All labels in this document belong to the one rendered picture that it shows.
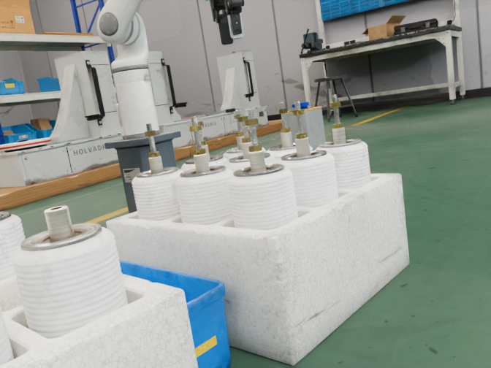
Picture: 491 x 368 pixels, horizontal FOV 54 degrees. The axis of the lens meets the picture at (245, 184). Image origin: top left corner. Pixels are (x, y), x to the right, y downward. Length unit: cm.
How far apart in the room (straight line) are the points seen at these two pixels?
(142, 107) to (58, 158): 169
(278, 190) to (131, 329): 30
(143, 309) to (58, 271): 8
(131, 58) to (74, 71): 203
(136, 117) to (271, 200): 66
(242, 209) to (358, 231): 21
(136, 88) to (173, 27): 641
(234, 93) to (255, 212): 395
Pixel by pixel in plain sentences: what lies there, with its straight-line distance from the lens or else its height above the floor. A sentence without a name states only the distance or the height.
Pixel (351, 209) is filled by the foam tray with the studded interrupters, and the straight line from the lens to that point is 76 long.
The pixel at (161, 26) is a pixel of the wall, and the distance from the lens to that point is 780.
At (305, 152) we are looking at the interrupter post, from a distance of 78.
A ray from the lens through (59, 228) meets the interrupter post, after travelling 49.
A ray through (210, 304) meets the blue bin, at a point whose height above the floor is 11.
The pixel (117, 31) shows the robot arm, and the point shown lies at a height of 56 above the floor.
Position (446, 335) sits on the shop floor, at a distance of 74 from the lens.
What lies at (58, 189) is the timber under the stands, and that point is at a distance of 281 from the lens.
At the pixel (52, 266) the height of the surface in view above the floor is 24.
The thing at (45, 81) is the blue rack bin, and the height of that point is 95.
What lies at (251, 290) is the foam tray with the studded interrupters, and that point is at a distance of 67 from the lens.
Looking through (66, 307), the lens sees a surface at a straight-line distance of 47.
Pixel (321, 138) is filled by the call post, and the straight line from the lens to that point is 113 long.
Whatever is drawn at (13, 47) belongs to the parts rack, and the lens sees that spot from 675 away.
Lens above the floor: 36
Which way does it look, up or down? 10 degrees down
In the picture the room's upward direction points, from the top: 9 degrees counter-clockwise
